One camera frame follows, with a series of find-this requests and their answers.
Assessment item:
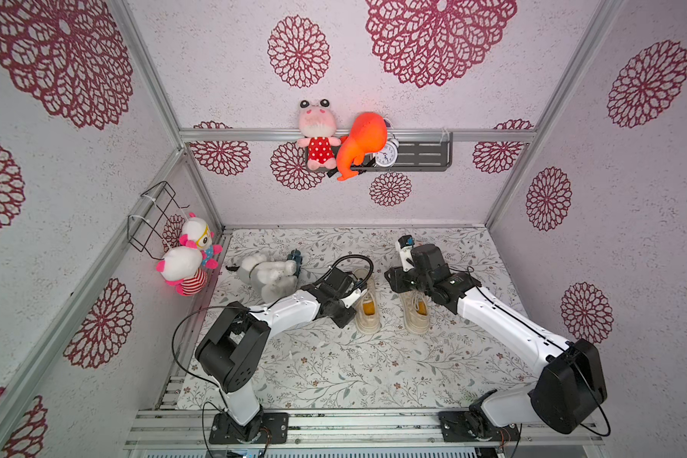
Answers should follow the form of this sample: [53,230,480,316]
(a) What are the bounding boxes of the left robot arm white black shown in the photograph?
[195,267,369,427]

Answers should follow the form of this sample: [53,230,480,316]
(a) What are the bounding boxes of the white alarm clock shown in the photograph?
[373,137,400,168]

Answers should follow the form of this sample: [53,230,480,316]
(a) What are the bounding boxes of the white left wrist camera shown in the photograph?
[341,285,368,308]

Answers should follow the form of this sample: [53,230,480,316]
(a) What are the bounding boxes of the white plush yellow glasses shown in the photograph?
[179,213,223,270]

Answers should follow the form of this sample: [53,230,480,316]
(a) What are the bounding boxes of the orange plush toy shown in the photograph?
[336,113,389,181]

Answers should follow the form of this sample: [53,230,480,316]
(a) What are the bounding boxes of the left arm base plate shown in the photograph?
[208,412,290,446]

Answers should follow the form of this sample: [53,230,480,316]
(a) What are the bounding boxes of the pink frog plush red dress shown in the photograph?
[297,99,342,172]

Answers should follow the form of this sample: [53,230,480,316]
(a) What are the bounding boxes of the teal handheld device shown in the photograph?
[287,249,303,276]

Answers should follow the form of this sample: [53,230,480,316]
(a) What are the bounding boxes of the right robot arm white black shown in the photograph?
[385,235,608,441]

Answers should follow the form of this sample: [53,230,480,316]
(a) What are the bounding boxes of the grey metal wall shelf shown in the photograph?
[352,132,453,174]

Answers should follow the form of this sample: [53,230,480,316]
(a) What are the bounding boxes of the aluminium front rail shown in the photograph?
[119,406,609,457]

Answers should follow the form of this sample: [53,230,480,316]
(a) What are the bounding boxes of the yellow insole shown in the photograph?
[362,301,377,316]

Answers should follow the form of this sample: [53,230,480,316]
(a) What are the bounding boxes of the black wire wall basket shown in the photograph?
[125,181,189,261]

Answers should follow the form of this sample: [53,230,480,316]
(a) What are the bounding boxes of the white plush red striped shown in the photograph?
[156,246,208,296]

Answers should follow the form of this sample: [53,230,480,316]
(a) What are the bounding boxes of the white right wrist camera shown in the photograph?
[396,235,415,272]

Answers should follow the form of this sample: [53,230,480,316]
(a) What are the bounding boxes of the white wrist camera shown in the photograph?
[341,285,368,308]
[396,235,415,272]

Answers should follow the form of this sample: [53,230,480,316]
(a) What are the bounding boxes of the white fluffy plush dog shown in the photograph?
[227,253,300,303]

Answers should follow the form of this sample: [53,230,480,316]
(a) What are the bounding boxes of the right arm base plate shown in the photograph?
[438,410,521,444]

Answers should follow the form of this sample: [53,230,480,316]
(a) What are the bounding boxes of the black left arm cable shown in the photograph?
[170,254,376,413]

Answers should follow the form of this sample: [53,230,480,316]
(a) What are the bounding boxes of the beige lace sneaker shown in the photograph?
[399,290,431,335]
[354,275,381,335]

